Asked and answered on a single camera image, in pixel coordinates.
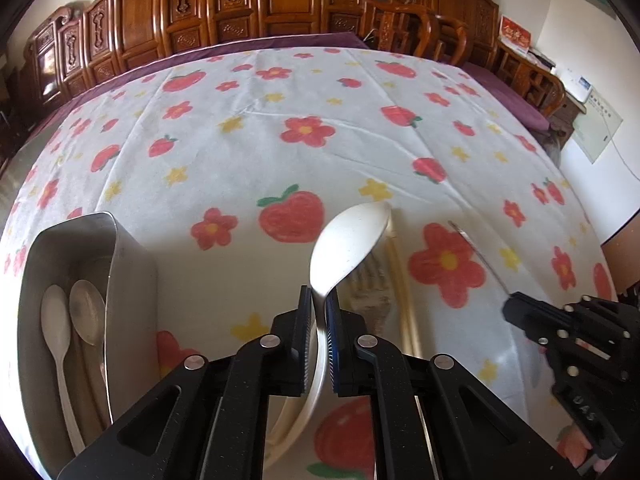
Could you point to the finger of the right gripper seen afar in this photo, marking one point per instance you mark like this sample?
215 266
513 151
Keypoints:
535 318

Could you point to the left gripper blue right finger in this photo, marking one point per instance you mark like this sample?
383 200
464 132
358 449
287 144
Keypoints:
335 339

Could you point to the white ceramic spoon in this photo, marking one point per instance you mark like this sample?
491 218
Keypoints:
343 244

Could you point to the carved wooden armchair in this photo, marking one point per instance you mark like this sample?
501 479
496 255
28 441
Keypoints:
460 32

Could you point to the strawberry flower tablecloth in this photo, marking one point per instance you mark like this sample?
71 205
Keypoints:
226 170

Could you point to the light bamboo chopstick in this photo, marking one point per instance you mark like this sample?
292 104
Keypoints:
408 327

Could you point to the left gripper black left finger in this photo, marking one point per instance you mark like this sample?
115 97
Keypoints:
300 342

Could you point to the grey metal tray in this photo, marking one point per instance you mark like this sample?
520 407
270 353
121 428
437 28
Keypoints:
96 248

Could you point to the dark brown wooden chopstick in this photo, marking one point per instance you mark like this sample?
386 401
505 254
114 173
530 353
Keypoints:
482 258

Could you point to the red card on table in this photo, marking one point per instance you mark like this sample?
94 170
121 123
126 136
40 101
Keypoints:
514 36

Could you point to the white wall electrical box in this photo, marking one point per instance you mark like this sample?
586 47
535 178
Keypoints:
594 130

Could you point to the wooden side table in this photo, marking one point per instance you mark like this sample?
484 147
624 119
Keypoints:
561 122

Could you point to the carved wooden sofa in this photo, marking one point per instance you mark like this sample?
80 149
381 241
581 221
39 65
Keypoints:
74 50

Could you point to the person's right hand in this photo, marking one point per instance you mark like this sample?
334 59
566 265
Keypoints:
575 447

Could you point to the silver metal spoon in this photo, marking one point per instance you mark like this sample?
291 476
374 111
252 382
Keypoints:
87 311

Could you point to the white plastic spoon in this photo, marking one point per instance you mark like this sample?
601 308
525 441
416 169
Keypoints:
55 327

